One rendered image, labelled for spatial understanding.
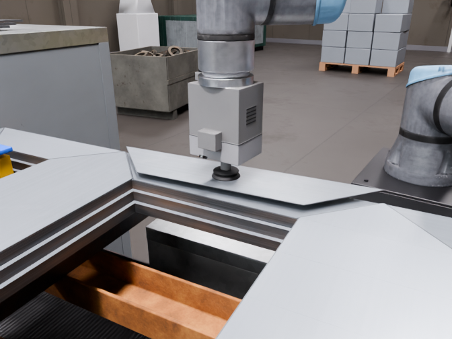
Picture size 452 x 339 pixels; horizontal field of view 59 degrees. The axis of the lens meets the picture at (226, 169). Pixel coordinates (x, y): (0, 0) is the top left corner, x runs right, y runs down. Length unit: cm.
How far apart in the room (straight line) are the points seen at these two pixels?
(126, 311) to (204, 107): 31
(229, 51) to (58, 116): 69
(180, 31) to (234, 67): 910
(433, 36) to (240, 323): 1146
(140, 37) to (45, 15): 186
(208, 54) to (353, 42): 683
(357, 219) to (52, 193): 42
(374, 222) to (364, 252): 7
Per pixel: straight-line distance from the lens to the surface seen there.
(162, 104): 408
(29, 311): 92
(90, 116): 119
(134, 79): 419
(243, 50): 52
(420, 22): 1174
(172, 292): 65
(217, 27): 51
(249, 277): 77
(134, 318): 61
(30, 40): 106
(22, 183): 67
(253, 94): 54
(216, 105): 53
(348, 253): 46
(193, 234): 81
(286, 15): 54
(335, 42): 739
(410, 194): 84
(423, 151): 88
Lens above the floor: 111
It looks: 23 degrees down
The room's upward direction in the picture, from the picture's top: straight up
